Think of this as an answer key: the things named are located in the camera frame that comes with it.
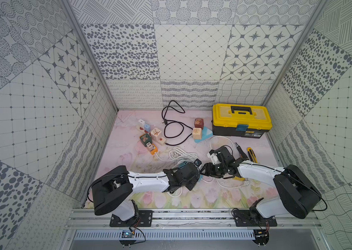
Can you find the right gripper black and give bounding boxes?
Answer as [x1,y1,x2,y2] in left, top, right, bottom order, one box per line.
[199,162,228,179]

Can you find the yellow plug adapter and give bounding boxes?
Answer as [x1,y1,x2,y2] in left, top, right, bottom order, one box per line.
[233,177,246,181]

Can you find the orange power strip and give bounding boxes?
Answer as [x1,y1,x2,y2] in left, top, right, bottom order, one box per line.
[146,142,158,155]

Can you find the teal power strip base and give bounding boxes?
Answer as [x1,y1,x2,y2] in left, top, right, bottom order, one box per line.
[194,127,213,143]

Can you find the green dragon cube socket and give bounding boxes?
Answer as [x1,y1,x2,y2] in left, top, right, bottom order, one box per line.
[139,133,152,147]

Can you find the blue power strip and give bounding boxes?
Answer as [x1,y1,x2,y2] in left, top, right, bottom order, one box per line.
[177,160,196,170]

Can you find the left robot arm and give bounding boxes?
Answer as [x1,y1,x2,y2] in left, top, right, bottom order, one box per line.
[89,159,202,226]

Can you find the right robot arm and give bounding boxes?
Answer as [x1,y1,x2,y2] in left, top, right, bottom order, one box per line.
[200,146,323,219]

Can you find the pink deer cube socket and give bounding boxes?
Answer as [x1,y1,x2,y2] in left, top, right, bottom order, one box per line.
[150,128,162,140]

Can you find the dark red cube socket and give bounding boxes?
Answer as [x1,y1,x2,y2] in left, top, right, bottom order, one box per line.
[194,118,204,130]

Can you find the black red screwdriver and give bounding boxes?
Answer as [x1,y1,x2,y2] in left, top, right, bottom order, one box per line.
[235,142,248,161]

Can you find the yellow utility knife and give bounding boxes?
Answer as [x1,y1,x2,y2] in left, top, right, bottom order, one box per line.
[247,147,258,163]

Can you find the yellow black toolbox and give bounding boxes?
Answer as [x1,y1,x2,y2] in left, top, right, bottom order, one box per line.
[212,104,273,139]

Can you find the light blue USB charger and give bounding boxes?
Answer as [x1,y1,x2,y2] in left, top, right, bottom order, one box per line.
[144,124,151,132]

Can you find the white USB charger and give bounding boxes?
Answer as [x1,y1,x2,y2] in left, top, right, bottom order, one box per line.
[138,119,146,127]

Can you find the white power cable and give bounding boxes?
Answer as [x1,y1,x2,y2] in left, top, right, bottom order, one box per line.
[153,135,251,198]

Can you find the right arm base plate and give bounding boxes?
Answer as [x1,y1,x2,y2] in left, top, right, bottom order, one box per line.
[231,208,277,228]

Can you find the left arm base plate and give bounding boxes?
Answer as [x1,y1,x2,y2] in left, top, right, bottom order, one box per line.
[110,210,153,228]

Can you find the aluminium rail frame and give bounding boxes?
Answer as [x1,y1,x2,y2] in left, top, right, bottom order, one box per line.
[65,208,322,230]

